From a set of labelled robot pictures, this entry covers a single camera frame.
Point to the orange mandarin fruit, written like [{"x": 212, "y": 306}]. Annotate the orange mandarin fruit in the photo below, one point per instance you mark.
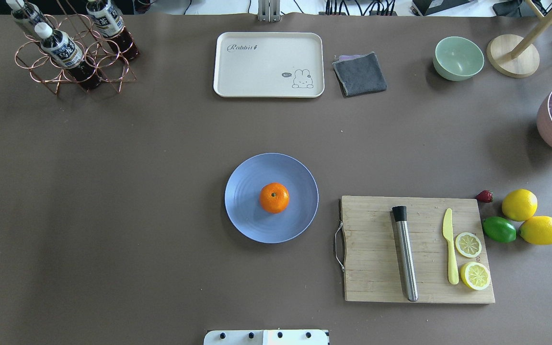
[{"x": 274, "y": 198}]

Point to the blue round plate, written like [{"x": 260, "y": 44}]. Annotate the blue round plate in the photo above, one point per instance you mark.
[{"x": 241, "y": 198}]

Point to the yellow lemon upper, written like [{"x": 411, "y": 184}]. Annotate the yellow lemon upper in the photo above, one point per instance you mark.
[{"x": 520, "y": 205}]

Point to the yellow lemon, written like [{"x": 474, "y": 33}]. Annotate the yellow lemon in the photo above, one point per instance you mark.
[
  {"x": 520, "y": 205},
  {"x": 537, "y": 230}
]

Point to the yellow lemon lower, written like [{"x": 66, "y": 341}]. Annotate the yellow lemon lower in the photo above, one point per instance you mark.
[{"x": 537, "y": 230}]

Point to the red strawberry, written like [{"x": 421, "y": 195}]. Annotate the red strawberry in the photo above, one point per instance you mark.
[{"x": 485, "y": 196}]

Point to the green lime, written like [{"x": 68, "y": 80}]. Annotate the green lime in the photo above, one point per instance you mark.
[{"x": 499, "y": 229}]

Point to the wooden cup tree stand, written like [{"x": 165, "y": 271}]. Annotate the wooden cup tree stand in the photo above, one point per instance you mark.
[{"x": 516, "y": 56}]

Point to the lemon half upper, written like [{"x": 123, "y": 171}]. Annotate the lemon half upper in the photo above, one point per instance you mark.
[{"x": 468, "y": 245}]

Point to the lemon half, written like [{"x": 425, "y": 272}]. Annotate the lemon half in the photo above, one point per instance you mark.
[
  {"x": 468, "y": 245},
  {"x": 475, "y": 275}
]

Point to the yellow plastic knife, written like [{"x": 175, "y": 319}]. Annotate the yellow plastic knife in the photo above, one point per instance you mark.
[{"x": 447, "y": 231}]

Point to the mint green bowl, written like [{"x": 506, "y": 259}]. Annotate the mint green bowl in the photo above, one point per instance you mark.
[{"x": 457, "y": 58}]

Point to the lemon half lower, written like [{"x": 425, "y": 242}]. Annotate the lemon half lower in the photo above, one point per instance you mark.
[{"x": 475, "y": 275}]

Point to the steel muddler black tip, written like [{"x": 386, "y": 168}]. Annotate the steel muddler black tip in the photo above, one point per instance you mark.
[{"x": 406, "y": 253}]

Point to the grey folded cloth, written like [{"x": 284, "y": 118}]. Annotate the grey folded cloth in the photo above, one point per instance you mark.
[{"x": 359, "y": 74}]

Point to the cream rabbit tray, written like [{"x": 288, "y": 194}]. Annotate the cream rabbit tray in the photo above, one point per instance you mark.
[{"x": 269, "y": 64}]

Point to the tea bottle right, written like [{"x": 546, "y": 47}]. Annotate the tea bottle right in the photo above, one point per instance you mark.
[{"x": 110, "y": 24}]

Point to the tea bottle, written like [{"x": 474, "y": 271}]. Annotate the tea bottle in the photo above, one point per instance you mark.
[
  {"x": 27, "y": 16},
  {"x": 67, "y": 54},
  {"x": 110, "y": 24}
]

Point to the tea bottle middle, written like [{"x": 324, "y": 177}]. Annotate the tea bottle middle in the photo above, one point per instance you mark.
[{"x": 67, "y": 54}]

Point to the tea bottle left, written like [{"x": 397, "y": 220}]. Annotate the tea bottle left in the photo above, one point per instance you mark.
[{"x": 27, "y": 16}]

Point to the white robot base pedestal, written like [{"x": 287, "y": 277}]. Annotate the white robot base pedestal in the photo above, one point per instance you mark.
[{"x": 268, "y": 337}]

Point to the copper wire bottle rack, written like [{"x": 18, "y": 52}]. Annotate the copper wire bottle rack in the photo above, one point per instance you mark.
[{"x": 85, "y": 49}]

